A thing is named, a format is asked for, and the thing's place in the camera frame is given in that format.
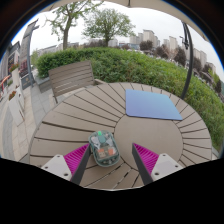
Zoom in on distant high-rise buildings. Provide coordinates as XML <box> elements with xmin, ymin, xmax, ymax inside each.
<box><xmin>33</xmin><ymin>29</ymin><xmax>218</xmax><ymax>73</ymax></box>

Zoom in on white flower planter box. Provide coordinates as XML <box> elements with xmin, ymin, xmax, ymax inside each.
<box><xmin>7</xmin><ymin>89</ymin><xmax>26</xmax><ymax>128</ymax></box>

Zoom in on transparent green computer mouse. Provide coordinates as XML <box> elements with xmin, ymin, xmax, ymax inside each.
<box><xmin>88</xmin><ymin>130</ymin><xmax>121</xmax><ymax>168</ymax></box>

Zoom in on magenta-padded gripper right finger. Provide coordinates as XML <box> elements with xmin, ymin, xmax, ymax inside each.
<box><xmin>131</xmin><ymin>142</ymin><xmax>184</xmax><ymax>186</ymax></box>

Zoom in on curved black umbrella pole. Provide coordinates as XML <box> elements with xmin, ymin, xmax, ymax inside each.
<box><xmin>179</xmin><ymin>21</ymin><xmax>195</xmax><ymax>101</ymax></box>

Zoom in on grey slatted outdoor chair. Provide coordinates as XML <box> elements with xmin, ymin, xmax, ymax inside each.
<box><xmin>48</xmin><ymin>60</ymin><xmax>108</xmax><ymax>105</ymax></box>

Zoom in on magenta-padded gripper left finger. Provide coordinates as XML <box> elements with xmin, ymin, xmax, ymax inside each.
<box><xmin>42</xmin><ymin>142</ymin><xmax>92</xmax><ymax>186</ymax></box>

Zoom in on tall thin-trunked tree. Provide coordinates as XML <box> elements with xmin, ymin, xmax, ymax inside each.
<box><xmin>44</xmin><ymin>0</ymin><xmax>102</xmax><ymax>51</ymax></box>

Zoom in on green trimmed hedge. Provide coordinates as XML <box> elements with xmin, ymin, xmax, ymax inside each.
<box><xmin>36</xmin><ymin>46</ymin><xmax>224</xmax><ymax>152</ymax></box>

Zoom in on blue rectangular mouse pad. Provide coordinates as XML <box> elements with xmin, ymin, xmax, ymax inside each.
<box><xmin>124</xmin><ymin>88</ymin><xmax>184</xmax><ymax>122</ymax></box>

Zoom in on round leafy green tree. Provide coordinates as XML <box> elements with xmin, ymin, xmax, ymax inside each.
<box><xmin>81</xmin><ymin>8</ymin><xmax>136</xmax><ymax>48</ymax></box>

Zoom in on tall dark sign pillar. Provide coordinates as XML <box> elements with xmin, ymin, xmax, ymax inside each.
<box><xmin>18</xmin><ymin>19</ymin><xmax>41</xmax><ymax>90</ymax></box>

